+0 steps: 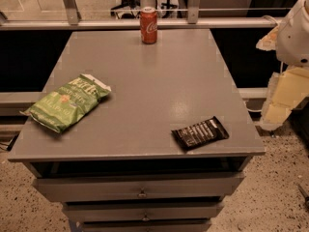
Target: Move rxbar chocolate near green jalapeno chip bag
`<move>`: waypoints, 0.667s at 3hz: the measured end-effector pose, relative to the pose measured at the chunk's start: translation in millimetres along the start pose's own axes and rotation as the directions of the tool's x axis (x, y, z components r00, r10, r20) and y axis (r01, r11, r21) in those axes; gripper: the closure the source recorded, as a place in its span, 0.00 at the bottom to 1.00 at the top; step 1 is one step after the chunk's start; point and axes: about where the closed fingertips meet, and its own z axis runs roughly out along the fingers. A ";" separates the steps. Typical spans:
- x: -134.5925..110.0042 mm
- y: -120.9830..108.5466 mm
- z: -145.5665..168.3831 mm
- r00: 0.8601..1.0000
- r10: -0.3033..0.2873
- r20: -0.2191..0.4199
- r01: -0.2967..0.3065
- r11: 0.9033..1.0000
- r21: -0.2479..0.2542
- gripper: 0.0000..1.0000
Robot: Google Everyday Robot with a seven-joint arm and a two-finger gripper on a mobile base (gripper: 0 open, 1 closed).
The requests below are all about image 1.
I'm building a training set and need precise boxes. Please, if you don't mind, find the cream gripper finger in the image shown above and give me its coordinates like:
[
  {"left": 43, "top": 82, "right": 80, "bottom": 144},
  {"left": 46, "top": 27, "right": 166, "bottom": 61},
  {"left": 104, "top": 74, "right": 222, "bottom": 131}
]
[
  {"left": 256, "top": 26, "right": 279, "bottom": 51},
  {"left": 259, "top": 66, "right": 309, "bottom": 131}
]

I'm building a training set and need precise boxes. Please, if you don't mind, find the black rxbar chocolate bar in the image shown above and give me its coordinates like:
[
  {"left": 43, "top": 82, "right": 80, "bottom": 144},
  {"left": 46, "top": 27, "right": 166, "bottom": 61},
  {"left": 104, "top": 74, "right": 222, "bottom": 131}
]
[{"left": 172, "top": 116, "right": 229, "bottom": 151}]

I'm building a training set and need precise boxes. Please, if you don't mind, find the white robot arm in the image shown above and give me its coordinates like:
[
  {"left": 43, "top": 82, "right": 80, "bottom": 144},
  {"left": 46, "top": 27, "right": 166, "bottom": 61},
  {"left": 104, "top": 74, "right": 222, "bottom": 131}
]
[{"left": 256, "top": 0, "right": 309, "bottom": 131}]

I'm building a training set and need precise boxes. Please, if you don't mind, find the green jalapeno chip bag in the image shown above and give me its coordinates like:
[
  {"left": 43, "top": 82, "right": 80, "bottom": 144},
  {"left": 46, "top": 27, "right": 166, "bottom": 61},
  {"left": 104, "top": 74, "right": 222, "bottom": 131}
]
[{"left": 21, "top": 74, "right": 111, "bottom": 133}]

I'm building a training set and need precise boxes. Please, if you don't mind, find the red coca-cola can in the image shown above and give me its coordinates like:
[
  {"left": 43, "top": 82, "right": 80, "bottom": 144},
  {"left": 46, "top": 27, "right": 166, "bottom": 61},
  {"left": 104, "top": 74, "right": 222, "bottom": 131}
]
[{"left": 140, "top": 7, "right": 157, "bottom": 44}]

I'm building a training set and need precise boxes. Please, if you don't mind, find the black office chair base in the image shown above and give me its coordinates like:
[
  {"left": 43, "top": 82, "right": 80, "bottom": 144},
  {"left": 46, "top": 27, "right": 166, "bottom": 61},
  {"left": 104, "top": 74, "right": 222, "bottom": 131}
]
[{"left": 109, "top": 0, "right": 179, "bottom": 19}]

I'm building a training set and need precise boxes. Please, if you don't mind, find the top grey drawer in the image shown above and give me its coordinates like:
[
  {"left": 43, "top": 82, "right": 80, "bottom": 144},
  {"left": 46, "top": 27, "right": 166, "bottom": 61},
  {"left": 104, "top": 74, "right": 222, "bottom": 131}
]
[{"left": 33, "top": 172, "right": 244, "bottom": 202}]

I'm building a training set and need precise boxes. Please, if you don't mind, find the grey drawer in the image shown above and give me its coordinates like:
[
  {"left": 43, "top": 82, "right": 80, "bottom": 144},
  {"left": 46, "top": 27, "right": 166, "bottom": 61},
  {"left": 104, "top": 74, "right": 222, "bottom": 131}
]
[
  {"left": 63, "top": 202, "right": 223, "bottom": 222},
  {"left": 33, "top": 172, "right": 244, "bottom": 202},
  {"left": 81, "top": 219, "right": 211, "bottom": 232}
]

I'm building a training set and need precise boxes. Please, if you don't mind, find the grey drawer cabinet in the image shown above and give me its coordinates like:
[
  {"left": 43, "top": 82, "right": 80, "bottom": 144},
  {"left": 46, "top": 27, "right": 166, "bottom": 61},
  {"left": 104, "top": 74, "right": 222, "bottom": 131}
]
[{"left": 7, "top": 28, "right": 267, "bottom": 232}]

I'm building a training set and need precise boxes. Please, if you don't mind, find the middle grey drawer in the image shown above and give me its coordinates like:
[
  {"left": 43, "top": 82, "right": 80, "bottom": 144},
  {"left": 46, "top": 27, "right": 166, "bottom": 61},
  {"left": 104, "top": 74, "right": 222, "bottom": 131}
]
[{"left": 63, "top": 202, "right": 223, "bottom": 222}]

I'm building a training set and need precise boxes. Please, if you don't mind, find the grey metal railing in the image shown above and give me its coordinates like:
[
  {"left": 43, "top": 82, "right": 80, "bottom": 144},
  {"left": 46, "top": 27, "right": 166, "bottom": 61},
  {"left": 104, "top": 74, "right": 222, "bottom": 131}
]
[{"left": 0, "top": 0, "right": 281, "bottom": 30}]

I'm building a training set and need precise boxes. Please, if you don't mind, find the bottom grey drawer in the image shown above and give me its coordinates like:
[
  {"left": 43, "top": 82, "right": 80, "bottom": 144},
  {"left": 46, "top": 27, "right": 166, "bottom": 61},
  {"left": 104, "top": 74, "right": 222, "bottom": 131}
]
[{"left": 81, "top": 219, "right": 211, "bottom": 232}]

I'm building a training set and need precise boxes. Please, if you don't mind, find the white cable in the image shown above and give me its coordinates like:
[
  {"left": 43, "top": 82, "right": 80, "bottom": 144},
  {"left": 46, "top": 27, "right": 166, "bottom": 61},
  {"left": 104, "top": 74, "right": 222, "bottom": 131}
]
[{"left": 243, "top": 100, "right": 264, "bottom": 114}]

